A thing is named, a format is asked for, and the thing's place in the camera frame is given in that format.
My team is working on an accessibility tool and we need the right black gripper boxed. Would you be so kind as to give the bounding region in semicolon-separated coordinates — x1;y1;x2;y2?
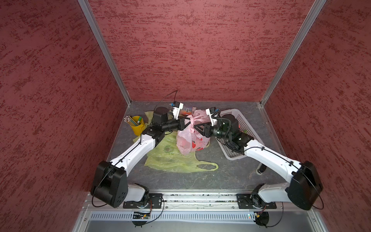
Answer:
194;121;231;140

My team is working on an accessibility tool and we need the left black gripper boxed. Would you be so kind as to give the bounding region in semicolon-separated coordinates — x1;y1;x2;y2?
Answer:
162;115;193;131

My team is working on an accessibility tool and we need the pink plastic bag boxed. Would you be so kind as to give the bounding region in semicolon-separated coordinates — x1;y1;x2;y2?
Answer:
176;110;210;155

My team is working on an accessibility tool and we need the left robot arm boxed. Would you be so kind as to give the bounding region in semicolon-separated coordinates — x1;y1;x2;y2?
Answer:
90;101;190;208

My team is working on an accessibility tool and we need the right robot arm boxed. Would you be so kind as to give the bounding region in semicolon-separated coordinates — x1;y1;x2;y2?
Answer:
194;112;323;210

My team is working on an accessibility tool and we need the green plastic bag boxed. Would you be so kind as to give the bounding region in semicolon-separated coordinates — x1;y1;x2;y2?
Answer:
132;111;218;174

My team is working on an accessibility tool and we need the crayon box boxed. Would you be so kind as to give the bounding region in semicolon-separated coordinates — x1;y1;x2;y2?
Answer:
180;106;197;115

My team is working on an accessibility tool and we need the white plastic basket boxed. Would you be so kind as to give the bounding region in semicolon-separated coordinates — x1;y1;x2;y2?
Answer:
217;109;264;160

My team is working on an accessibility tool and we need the yellow pencil cup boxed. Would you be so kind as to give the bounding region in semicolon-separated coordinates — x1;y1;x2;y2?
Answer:
124;116;146;136

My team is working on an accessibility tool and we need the black white marker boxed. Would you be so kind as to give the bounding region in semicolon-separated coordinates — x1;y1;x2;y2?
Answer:
256;163;267;175

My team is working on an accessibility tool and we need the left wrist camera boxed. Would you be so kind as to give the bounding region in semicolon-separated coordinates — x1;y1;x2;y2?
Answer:
170;101;184;120

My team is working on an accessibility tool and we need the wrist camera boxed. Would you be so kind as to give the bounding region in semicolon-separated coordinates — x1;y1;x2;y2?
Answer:
205;107;217;126
170;101;184;120

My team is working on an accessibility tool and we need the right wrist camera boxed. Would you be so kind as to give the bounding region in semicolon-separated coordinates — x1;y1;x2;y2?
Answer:
205;107;217;126

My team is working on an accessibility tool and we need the aluminium front rail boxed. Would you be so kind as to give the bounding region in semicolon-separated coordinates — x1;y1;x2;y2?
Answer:
82;189;302;212

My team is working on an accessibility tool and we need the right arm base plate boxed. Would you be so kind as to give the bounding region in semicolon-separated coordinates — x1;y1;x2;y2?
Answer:
236;193;277;210

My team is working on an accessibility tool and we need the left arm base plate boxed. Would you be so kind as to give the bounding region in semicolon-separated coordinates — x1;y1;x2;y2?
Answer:
123;193;164;210

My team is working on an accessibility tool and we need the left aluminium corner post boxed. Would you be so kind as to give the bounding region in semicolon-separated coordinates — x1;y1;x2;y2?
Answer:
78;0;132;107

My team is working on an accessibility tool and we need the aluminium corner post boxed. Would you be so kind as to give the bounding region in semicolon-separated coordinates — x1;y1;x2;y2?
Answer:
78;0;132;107
260;0;327;108

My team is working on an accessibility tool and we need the right aluminium corner post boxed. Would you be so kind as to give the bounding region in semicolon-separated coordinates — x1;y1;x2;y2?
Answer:
260;0;327;108

